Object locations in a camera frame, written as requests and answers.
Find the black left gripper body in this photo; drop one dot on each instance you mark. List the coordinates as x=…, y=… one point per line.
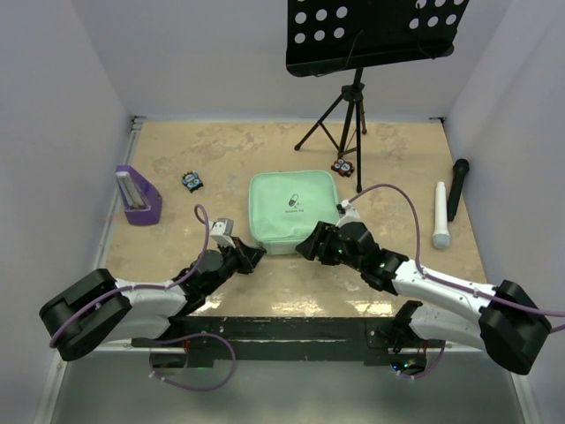
x=234, y=260

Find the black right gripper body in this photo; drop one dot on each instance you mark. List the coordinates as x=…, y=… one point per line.
x=333, y=253

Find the mint green medicine case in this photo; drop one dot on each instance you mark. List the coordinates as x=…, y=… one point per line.
x=285, y=207

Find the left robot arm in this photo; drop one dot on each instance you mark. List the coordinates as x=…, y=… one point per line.
x=100, y=308

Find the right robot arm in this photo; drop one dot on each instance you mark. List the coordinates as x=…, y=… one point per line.
x=500, y=320

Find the red owl toy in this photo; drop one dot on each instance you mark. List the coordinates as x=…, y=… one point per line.
x=342, y=167

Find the white microphone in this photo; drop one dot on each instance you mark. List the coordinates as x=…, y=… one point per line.
x=441, y=237

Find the blue owl toy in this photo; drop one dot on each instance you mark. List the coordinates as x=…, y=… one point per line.
x=191, y=180

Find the purple metronome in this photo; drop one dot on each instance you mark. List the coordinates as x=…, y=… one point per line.
x=142, y=201

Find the black microphone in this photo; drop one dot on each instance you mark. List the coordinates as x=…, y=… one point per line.
x=460, y=170

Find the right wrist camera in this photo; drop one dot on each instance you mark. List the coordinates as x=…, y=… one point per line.
x=347, y=213

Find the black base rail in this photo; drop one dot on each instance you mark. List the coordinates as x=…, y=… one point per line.
x=367, y=340

